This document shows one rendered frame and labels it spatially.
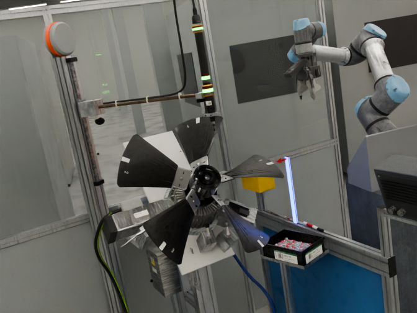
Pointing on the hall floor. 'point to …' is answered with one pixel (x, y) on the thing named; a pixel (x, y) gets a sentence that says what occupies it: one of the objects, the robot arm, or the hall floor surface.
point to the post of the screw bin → (288, 288)
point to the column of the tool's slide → (76, 130)
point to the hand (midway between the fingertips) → (306, 97)
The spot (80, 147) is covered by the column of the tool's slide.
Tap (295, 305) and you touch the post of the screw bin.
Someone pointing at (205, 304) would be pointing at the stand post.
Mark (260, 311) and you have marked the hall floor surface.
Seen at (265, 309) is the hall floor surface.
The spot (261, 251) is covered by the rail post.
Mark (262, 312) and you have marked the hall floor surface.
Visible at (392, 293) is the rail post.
